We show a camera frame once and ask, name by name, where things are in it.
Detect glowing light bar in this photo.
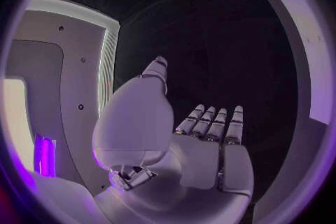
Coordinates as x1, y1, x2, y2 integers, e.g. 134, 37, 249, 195
34, 133, 58, 178

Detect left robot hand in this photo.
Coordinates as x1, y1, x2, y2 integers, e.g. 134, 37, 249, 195
91, 55, 256, 224

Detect white task board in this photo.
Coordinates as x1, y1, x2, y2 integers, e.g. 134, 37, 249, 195
262, 0, 332, 125

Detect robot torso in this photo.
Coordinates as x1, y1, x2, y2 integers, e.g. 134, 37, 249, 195
4, 0, 122, 195

